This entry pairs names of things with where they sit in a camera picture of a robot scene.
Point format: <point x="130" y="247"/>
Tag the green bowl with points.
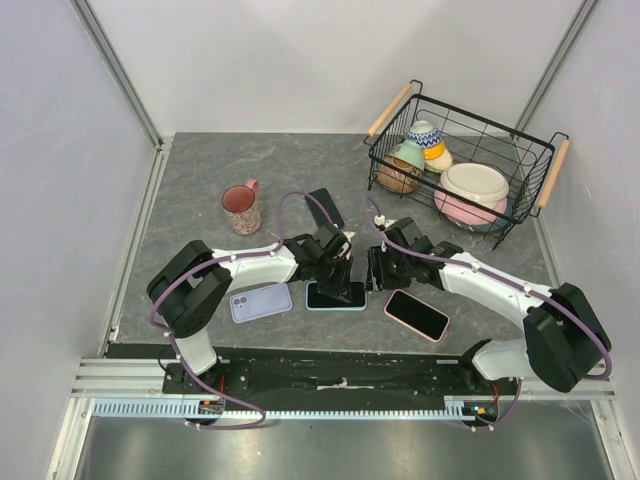
<point x="410" y="153"/>

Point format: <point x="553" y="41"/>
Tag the blue patterned bowl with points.
<point x="424" y="134"/>

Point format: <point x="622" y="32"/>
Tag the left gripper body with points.
<point x="325" y="264"/>

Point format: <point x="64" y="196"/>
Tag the pink floral mug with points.
<point x="241" y="206"/>

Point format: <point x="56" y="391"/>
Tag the slotted cable duct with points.
<point x="194" y="409"/>

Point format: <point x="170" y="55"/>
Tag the light blue phone case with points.
<point x="360" y="309"/>

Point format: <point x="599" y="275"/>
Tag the pink phone case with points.
<point x="387" y="312"/>

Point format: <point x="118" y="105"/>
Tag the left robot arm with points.
<point x="188" y="290"/>

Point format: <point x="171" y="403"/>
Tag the black wire basket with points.
<point x="530" y="165"/>

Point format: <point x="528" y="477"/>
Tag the yellow white bowl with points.
<point x="437" y="158"/>

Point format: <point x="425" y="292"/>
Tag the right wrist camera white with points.
<point x="382" y="223"/>

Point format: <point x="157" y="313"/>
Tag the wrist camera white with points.
<point x="382" y="223"/>
<point x="349" y="235"/>

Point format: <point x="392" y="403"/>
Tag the cream bowl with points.
<point x="476" y="182"/>

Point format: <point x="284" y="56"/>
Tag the teal bowl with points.
<point x="500" y="223"/>

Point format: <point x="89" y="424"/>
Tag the blue-edged black phone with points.
<point x="323" y="209"/>

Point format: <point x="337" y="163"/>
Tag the aluminium frame rail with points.
<point x="118" y="378"/>

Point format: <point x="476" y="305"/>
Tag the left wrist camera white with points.
<point x="349" y="235"/>

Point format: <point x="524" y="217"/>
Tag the brown bowl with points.
<point x="398" y="176"/>

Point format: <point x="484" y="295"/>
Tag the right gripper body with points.
<point x="397" y="271"/>

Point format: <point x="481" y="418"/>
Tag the lavender phone case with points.
<point x="260" y="303"/>

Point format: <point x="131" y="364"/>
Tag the pink bowl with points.
<point x="466" y="213"/>

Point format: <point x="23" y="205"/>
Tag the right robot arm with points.
<point x="563" y="340"/>

